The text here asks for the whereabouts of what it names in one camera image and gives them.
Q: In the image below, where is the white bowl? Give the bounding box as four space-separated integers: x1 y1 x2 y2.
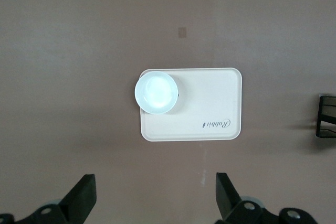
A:
134 71 181 115

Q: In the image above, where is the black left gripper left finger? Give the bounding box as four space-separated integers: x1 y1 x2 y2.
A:
0 173 97 224

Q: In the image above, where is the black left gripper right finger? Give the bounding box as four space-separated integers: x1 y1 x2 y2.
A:
215 173 318 224

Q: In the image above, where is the black wire wooden-bar cup rack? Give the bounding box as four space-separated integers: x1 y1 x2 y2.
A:
316 94 336 139

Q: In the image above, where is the cream rectangular tray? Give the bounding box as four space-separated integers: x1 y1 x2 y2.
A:
140 67 243 142

